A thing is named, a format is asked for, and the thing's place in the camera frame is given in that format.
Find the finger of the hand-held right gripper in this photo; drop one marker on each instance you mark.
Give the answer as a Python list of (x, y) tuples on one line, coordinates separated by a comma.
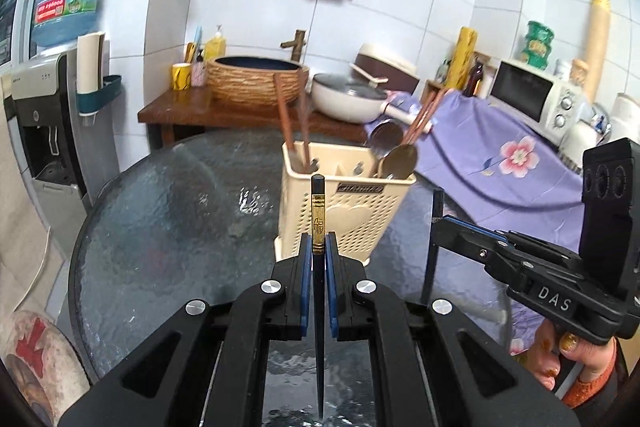
[(465, 244), (475, 229)]

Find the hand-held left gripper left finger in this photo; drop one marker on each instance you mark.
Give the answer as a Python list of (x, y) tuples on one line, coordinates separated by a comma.
[(305, 287)]

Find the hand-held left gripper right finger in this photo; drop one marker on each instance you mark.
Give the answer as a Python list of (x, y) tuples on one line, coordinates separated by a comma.
[(332, 287)]

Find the black chopstick gold band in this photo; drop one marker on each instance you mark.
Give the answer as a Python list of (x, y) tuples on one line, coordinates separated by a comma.
[(427, 287), (318, 207)]

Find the beige perforated utensil holder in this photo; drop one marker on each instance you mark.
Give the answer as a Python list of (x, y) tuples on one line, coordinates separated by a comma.
[(372, 227)]

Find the metal spoon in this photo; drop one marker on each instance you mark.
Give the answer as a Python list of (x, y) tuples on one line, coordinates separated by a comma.
[(386, 138), (397, 162)]

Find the thin reddish wooden chopstick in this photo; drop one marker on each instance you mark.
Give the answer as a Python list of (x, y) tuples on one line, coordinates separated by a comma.
[(430, 116), (419, 117)]

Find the thick brown wooden chopstick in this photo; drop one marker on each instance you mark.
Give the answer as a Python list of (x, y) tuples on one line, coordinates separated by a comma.
[(286, 119), (303, 132)]

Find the person's right hand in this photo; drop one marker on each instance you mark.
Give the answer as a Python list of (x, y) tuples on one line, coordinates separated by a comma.
[(545, 352)]

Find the purple floral cloth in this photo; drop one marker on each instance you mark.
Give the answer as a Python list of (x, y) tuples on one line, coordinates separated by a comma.
[(475, 177)]

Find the white kettle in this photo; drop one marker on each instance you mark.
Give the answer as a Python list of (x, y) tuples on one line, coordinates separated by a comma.
[(582, 142)]

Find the white microwave oven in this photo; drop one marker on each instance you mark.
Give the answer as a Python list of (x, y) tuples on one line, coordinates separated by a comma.
[(535, 102)]

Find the dark brown bottle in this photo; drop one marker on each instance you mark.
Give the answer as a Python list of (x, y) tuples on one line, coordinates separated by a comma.
[(475, 82)]

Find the yellow patterned roll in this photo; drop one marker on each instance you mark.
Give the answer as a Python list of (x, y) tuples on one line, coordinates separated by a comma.
[(461, 57)]

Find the white frying pan with lid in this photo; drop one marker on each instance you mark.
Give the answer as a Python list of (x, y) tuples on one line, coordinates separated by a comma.
[(345, 99)]

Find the white brown rice cooker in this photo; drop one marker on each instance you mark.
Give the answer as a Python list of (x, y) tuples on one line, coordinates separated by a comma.
[(387, 67)]

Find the white rice paddle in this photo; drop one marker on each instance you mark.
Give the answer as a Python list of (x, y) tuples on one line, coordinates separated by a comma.
[(367, 73)]

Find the stack of green containers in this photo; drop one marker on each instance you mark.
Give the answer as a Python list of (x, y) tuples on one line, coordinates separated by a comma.
[(537, 44)]

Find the woven pattern basin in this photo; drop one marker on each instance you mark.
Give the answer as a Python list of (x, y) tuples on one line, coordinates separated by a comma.
[(245, 84)]

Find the wooden counter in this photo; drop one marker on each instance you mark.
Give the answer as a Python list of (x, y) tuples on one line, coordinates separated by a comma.
[(175, 109)]

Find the tall beige roll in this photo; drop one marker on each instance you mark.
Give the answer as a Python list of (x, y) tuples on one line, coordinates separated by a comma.
[(597, 42)]

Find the brass faucet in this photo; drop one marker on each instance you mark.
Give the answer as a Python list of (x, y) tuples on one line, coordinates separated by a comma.
[(296, 44)]

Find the yellow cup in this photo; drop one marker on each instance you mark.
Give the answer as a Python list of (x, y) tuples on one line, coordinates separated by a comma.
[(182, 77)]

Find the yellow soap bottle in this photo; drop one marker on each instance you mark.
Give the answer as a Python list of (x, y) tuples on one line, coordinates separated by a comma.
[(215, 47)]

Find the blue toothbrush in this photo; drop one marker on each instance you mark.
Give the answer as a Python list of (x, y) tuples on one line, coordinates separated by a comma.
[(197, 39)]

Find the teal cup holder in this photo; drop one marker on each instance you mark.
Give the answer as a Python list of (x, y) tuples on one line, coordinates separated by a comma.
[(97, 99)]

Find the dog print cushion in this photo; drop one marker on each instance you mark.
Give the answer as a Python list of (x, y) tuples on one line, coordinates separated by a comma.
[(35, 367)]

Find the beige cloth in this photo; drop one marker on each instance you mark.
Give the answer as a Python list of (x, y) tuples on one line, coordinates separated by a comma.
[(25, 232)]

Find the water dispenser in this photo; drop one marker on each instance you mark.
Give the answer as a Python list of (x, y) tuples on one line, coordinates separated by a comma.
[(40, 147)]

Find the stack of paper cups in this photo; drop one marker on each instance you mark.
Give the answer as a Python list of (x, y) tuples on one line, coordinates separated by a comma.
[(90, 57)]

